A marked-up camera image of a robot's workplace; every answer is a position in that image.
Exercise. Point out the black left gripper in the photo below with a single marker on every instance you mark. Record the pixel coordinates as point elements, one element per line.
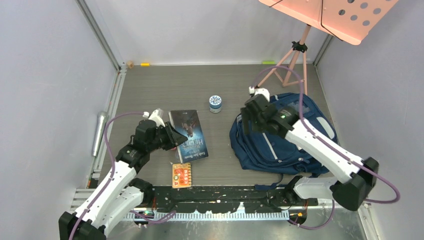
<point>174,138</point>

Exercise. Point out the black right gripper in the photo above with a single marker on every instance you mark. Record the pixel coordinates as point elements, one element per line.
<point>246,116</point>

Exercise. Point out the blue Wuthering Heights book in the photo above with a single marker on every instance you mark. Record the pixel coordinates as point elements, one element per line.
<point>187,123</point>

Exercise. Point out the navy blue backpack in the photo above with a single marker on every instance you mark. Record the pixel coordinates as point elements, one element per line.
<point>266,152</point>

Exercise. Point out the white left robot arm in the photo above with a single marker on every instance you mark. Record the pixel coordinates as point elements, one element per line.
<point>121,190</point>

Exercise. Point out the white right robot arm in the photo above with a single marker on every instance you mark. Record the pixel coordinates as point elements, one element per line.
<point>353,177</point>

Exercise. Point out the orange spiral notepad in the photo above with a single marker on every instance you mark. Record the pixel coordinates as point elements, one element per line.
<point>181,175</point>

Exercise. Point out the blue white round jar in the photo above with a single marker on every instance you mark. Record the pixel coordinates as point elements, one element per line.
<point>215,104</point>

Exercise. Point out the silver metal cylinder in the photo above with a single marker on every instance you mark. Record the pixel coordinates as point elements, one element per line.
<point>102,119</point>

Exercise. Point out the yellow marker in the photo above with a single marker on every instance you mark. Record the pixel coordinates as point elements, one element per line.
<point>145,64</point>

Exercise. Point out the small wooden block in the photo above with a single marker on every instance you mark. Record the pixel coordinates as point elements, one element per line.
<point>130,64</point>

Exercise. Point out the pink music stand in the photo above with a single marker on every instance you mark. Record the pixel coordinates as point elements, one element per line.
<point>348,20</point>

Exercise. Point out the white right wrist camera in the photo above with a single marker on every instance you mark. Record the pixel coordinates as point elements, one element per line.
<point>253,91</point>

